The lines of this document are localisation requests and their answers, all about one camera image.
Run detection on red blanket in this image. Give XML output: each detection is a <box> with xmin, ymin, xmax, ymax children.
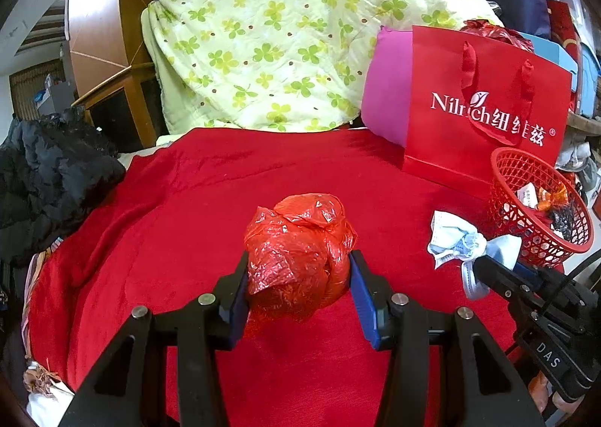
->
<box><xmin>26</xmin><ymin>127</ymin><xmax>536</xmax><ymax>427</ymax></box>

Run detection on green clover print quilt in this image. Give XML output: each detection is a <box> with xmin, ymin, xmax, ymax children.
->
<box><xmin>141</xmin><ymin>0</ymin><xmax>505</xmax><ymax>134</ymax></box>

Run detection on black puffer jacket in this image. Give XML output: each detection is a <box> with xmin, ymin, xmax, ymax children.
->
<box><xmin>0</xmin><ymin>108</ymin><xmax>127</xmax><ymax>263</ymax></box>

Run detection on brown wooden headboard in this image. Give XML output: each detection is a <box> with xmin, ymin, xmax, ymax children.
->
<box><xmin>66</xmin><ymin>0</ymin><xmax>170</xmax><ymax>148</ymax></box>

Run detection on orange snack wrapper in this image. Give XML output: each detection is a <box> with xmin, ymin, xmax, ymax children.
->
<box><xmin>538</xmin><ymin>185</ymin><xmax>569</xmax><ymax>212</ymax></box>

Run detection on light blue box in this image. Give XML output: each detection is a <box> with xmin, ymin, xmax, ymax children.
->
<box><xmin>516</xmin><ymin>30</ymin><xmax>579</xmax><ymax>73</ymax></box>

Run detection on white paper card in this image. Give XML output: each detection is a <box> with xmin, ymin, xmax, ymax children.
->
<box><xmin>516</xmin><ymin>183</ymin><xmax>541</xmax><ymax>207</ymax></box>

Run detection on black plastic bag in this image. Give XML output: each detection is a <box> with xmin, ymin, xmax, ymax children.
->
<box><xmin>547</xmin><ymin>206</ymin><xmax>576</xmax><ymax>237</ymax></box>

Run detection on pink pillow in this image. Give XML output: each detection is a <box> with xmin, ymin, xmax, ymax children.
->
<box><xmin>361</xmin><ymin>26</ymin><xmax>415</xmax><ymax>148</ymax></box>

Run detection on red plastic mesh basket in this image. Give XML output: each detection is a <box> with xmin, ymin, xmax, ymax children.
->
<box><xmin>488</xmin><ymin>148</ymin><xmax>595</xmax><ymax>268</ymax></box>

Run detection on blue face mask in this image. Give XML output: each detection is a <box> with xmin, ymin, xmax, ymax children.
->
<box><xmin>427</xmin><ymin>210</ymin><xmax>523</xmax><ymax>300</ymax></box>

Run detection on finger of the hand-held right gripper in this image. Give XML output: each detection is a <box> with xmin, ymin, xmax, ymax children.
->
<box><xmin>472</xmin><ymin>255</ymin><xmax>541</xmax><ymax>312</ymax></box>

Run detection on grey white cloth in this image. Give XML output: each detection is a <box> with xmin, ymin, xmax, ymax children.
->
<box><xmin>559</xmin><ymin>138</ymin><xmax>601</xmax><ymax>202</ymax></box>

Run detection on brown crumpled paper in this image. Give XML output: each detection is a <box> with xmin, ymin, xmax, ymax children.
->
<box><xmin>23</xmin><ymin>361</ymin><xmax>76</xmax><ymax>397</ymax></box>

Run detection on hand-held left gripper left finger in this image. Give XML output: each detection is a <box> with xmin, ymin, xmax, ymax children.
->
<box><xmin>59</xmin><ymin>251</ymin><xmax>251</xmax><ymax>427</ymax></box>

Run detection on red plastic bag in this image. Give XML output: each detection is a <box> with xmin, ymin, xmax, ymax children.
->
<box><xmin>243</xmin><ymin>192</ymin><xmax>358</xmax><ymax>322</ymax></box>

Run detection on person's right hand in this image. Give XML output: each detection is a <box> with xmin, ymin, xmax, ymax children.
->
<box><xmin>530</xmin><ymin>371</ymin><xmax>564</xmax><ymax>416</ymax></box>

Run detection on crumpled red plastic wrap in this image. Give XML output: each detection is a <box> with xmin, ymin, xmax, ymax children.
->
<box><xmin>460</xmin><ymin>18</ymin><xmax>536</xmax><ymax>52</ymax></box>

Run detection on red paper gift bag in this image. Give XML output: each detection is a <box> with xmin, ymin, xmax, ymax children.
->
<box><xmin>403</xmin><ymin>24</ymin><xmax>572</xmax><ymax>200</ymax></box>

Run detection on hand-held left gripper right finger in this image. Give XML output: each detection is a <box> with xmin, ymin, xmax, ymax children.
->
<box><xmin>348</xmin><ymin>249</ymin><xmax>548</xmax><ymax>427</ymax></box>

